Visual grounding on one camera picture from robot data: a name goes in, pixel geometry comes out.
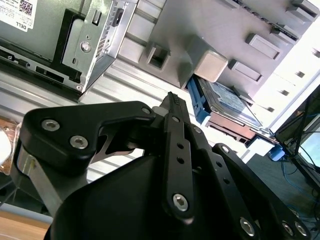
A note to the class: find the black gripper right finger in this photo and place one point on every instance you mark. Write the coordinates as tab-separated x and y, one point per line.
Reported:
228	197

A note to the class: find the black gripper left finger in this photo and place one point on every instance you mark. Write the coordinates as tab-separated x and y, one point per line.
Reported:
62	117

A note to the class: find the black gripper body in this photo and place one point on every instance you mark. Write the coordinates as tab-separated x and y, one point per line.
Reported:
112	212

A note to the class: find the hard disk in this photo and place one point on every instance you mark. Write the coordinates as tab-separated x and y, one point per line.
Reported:
225	100

